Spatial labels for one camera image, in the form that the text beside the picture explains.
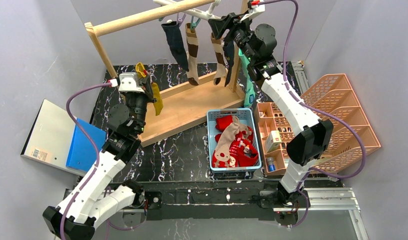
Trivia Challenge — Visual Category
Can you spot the white plastic clip hanger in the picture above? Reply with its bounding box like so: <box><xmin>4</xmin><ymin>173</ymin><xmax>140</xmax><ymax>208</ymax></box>
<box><xmin>152</xmin><ymin>0</ymin><xmax>224</xmax><ymax>21</ymax></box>

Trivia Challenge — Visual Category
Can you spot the mustard yellow sock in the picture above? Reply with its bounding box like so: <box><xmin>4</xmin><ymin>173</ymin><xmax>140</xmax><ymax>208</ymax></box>
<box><xmin>135</xmin><ymin>62</ymin><xmax>164</xmax><ymax>116</ymax></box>

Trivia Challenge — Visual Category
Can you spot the lilac clothespin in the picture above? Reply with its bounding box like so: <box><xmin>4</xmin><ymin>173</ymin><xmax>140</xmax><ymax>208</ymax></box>
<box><xmin>176</xmin><ymin>13</ymin><xmax>187</xmax><ymax>26</ymax></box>

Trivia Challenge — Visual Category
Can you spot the mint green patterned sock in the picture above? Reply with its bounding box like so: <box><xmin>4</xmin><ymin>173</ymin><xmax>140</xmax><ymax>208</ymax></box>
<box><xmin>238</xmin><ymin>49</ymin><xmax>256</xmax><ymax>108</ymax></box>

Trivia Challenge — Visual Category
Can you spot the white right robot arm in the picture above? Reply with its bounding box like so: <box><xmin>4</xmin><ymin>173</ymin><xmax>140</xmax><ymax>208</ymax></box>
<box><xmin>208</xmin><ymin>13</ymin><xmax>333</xmax><ymax>197</ymax></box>

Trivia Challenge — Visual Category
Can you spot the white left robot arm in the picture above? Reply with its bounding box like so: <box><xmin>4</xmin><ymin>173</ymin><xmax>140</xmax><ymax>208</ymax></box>
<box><xmin>43</xmin><ymin>70</ymin><xmax>157</xmax><ymax>240</ymax></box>

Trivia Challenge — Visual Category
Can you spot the teal clothespin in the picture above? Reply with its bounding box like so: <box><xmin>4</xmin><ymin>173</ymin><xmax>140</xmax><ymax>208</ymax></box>
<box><xmin>190</xmin><ymin>16</ymin><xmax>201</xmax><ymax>30</ymax></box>

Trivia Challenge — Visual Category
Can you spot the beige brown sock left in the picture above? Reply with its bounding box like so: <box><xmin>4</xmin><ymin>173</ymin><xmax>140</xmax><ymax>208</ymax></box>
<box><xmin>185</xmin><ymin>23</ymin><xmax>199</xmax><ymax>86</ymax></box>

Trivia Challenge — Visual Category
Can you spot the beige brown sock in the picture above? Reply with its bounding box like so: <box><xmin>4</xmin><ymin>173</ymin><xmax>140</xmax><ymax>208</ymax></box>
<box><xmin>211</xmin><ymin>33</ymin><xmax>227</xmax><ymax>85</ymax></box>
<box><xmin>185</xmin><ymin>23</ymin><xmax>199</xmax><ymax>86</ymax></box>

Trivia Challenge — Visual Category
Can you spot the wooden drying rack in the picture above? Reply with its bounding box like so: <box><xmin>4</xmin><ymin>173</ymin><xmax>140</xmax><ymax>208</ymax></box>
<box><xmin>84</xmin><ymin>0</ymin><xmax>245</xmax><ymax>147</ymax></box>

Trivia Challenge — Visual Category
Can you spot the beige brown sock right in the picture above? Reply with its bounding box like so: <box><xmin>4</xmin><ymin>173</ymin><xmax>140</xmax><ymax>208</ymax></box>
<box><xmin>211</xmin><ymin>33</ymin><xmax>227</xmax><ymax>85</ymax></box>

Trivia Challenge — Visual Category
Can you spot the light blue perforated basket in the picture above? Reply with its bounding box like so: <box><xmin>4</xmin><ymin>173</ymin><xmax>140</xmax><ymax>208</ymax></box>
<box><xmin>207</xmin><ymin>108</ymin><xmax>261</xmax><ymax>173</ymax></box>

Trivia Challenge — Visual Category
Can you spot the red sock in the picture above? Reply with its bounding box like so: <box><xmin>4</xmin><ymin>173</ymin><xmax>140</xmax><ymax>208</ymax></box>
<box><xmin>212</xmin><ymin>115</ymin><xmax>259</xmax><ymax>168</ymax></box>

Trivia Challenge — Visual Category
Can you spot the white cardboard box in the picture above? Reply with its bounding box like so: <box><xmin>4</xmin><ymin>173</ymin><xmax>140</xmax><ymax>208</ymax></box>
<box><xmin>264</xmin><ymin>130</ymin><xmax>282</xmax><ymax>153</ymax></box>

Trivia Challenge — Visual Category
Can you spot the peach plastic desk organizer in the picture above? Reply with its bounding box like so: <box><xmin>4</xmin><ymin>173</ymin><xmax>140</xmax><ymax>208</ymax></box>
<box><xmin>254</xmin><ymin>73</ymin><xmax>381</xmax><ymax>176</ymax></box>

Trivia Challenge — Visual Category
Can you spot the blue capped bottle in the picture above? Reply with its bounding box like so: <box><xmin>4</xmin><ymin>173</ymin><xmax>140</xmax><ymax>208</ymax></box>
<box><xmin>265</xmin><ymin>157</ymin><xmax>276</xmax><ymax>172</ymax></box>

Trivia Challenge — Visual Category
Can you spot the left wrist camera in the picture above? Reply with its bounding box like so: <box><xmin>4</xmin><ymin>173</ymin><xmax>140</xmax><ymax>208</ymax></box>
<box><xmin>107</xmin><ymin>72</ymin><xmax>145</xmax><ymax>94</ymax></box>

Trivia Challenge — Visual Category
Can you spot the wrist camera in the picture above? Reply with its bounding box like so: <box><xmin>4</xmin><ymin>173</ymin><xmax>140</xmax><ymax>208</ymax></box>
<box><xmin>240</xmin><ymin>0</ymin><xmax>265</xmax><ymax>22</ymax></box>
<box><xmin>107</xmin><ymin>72</ymin><xmax>145</xmax><ymax>94</ymax></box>

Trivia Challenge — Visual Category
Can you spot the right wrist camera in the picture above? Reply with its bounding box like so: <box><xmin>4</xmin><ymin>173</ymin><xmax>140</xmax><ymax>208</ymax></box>
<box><xmin>240</xmin><ymin>0</ymin><xmax>265</xmax><ymax>22</ymax></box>

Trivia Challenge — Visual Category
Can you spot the grey metal rail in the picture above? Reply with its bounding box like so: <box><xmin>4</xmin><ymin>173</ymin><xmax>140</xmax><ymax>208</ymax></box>
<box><xmin>291</xmin><ymin>61</ymin><xmax>310</xmax><ymax>94</ymax></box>

